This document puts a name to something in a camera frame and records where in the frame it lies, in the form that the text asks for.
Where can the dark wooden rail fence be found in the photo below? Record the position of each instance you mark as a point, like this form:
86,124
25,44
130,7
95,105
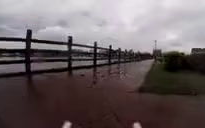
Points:
70,53

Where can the robot's own part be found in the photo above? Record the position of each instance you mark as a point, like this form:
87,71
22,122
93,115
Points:
136,125
67,125

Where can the wet reddish brown path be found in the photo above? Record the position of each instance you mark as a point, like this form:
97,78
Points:
100,100

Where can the pale flat water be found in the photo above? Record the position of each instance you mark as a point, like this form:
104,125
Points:
10,67

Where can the pole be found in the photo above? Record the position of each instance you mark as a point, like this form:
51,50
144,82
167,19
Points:
155,50

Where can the building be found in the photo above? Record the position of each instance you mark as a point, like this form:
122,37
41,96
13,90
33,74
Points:
202,50

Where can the grass verge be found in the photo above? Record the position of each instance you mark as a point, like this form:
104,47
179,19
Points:
170,81

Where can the dark green hedge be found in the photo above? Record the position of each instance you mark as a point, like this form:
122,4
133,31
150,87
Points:
190,62

